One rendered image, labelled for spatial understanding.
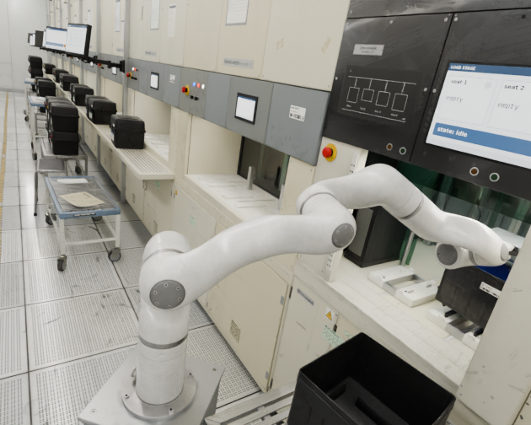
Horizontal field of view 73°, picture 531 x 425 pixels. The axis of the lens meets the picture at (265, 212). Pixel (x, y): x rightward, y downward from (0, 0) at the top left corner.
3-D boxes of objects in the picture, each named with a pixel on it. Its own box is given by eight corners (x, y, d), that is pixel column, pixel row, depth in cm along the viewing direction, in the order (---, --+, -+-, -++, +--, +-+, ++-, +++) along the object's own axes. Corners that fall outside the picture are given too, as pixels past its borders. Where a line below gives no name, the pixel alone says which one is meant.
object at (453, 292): (427, 305, 129) (453, 225, 117) (458, 292, 140) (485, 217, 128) (496, 350, 111) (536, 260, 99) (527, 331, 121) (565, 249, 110)
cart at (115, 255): (42, 223, 337) (39, 173, 320) (101, 217, 367) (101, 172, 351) (57, 274, 265) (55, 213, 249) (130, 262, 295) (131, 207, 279)
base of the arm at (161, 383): (104, 407, 88) (105, 346, 82) (145, 354, 105) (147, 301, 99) (177, 430, 85) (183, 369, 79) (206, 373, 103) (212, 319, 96)
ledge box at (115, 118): (108, 141, 338) (108, 112, 329) (138, 142, 352) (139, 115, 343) (113, 148, 314) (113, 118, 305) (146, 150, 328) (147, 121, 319)
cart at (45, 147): (36, 172, 466) (34, 135, 450) (82, 172, 495) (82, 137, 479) (40, 196, 394) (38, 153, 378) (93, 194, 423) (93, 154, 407)
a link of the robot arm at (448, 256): (490, 234, 101) (458, 234, 109) (463, 239, 94) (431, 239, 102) (493, 264, 101) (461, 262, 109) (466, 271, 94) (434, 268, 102)
